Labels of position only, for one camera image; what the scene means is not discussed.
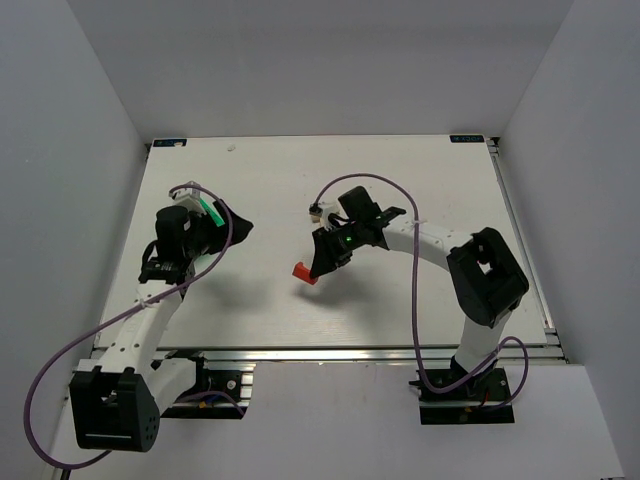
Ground blue corner label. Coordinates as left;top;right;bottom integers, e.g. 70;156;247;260
449;134;485;143
152;138;187;148

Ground blue left corner label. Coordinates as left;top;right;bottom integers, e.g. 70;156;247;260
152;138;187;148

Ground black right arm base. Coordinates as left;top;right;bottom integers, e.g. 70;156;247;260
409;368;515;426

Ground aluminium front frame rail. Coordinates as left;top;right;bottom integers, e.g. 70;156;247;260
153;343;566;363

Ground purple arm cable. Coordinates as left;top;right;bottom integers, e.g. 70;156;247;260
312;172;530;411
23;182;246;470

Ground aluminium frame rail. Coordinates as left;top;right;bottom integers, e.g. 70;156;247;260
153;343;566;363
485;137;562;346

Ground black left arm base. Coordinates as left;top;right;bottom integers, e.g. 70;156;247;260
162;352;253;420

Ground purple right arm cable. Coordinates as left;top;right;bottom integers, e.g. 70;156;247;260
312;172;530;411

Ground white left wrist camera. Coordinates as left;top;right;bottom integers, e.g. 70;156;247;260
169;181;205;214

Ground red wood block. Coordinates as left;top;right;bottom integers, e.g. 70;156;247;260
292;262;318;285

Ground green plastic tray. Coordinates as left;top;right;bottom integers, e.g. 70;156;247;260
199;199;225;227

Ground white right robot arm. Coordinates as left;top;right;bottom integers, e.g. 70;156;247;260
295;186;529;376

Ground blue right corner label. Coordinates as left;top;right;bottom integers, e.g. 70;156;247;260
449;134;485;143

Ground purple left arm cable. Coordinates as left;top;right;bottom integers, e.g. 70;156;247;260
23;182;246;470

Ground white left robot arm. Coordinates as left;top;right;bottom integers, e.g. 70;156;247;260
70;200;254;452

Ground aluminium right frame rail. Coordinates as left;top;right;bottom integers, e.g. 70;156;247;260
485;137;562;346

